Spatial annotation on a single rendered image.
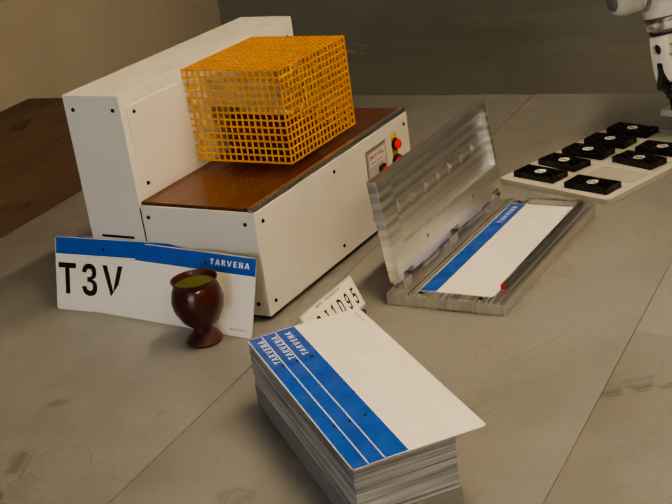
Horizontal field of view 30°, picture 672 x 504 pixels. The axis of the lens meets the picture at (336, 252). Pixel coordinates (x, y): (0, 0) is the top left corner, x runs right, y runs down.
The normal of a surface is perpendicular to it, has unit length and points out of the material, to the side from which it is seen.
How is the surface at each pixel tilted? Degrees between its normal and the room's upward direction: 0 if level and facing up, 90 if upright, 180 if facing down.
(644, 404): 0
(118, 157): 90
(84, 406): 0
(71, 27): 90
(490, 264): 0
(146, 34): 90
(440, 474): 90
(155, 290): 69
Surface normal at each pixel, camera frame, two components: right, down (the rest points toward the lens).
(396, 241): 0.84, -0.04
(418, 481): 0.36, 0.30
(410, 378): -0.13, -0.92
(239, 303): -0.55, 0.02
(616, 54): -0.43, 0.39
